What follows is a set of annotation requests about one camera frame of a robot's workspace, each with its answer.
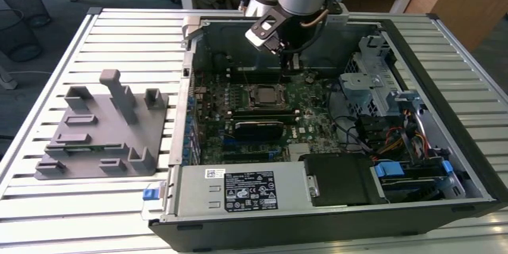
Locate CPU socket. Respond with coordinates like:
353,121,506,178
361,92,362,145
246,82,289,111

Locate metal drive cage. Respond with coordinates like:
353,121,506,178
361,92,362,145
339,35,425,118

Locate black graphics card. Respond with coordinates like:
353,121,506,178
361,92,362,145
233,120,286,142

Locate green motherboard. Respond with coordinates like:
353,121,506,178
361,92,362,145
190,68,361,166

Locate silver chipset heatsink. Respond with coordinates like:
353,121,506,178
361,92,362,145
289,143,315,157

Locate black expansion slot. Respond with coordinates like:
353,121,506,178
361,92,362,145
221,152,282,162

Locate wooden cabinet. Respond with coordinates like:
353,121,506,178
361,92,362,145
405,0,508,52

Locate black plastic shroud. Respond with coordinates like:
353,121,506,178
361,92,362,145
303,152,389,207

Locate silver power supply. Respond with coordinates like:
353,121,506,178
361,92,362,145
161,164,315,218

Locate hard disk in blue carrier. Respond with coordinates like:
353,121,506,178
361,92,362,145
371,160,469,204

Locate grey parts rack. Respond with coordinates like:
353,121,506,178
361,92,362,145
35,68,177,181

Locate green RAM stick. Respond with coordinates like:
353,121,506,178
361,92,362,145
63,145,125,152

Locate blue plastic latch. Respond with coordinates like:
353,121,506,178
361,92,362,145
142,187,161,203

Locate black PC case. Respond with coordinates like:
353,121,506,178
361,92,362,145
147,12,508,253

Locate black mesh waste bin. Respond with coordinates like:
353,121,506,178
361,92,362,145
0,8,45,63
0,0,53,27

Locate copper coloured curved cable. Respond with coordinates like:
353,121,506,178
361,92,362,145
298,12,325,29

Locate white camera in black bracket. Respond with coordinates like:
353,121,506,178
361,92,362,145
245,12,289,56

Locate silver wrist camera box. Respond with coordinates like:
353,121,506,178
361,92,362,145
326,2,351,24

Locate orange power wire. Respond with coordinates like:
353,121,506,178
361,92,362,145
373,126,434,161

